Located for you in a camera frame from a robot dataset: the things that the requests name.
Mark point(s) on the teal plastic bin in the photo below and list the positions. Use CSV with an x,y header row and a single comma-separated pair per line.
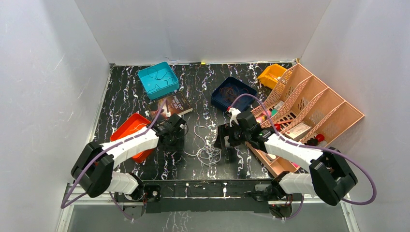
x,y
158,80

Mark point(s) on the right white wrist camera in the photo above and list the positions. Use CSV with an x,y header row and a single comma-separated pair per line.
x,y
233,118

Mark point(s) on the red black small tool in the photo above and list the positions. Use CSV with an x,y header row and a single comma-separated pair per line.
x,y
315,140

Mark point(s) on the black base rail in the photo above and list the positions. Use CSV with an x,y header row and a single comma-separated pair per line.
x,y
251,195

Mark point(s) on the paperback book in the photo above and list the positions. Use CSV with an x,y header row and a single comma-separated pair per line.
x,y
177,103

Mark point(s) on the yellow plastic bin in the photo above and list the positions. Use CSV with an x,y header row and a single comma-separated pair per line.
x,y
271,75

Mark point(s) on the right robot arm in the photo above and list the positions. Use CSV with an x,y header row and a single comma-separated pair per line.
x,y
327,176

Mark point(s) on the pink desk organizer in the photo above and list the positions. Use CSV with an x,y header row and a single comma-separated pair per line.
x,y
303,106

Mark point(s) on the orange plastic bin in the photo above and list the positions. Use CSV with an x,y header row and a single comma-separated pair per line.
x,y
133,124

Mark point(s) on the dark blue plastic bin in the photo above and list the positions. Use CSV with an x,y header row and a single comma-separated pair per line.
x,y
225,94

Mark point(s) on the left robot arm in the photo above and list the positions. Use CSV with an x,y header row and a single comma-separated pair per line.
x,y
94,169

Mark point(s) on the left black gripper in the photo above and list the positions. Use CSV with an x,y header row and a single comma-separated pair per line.
x,y
174,140

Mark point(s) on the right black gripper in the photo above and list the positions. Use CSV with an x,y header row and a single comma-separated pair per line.
x,y
224,130

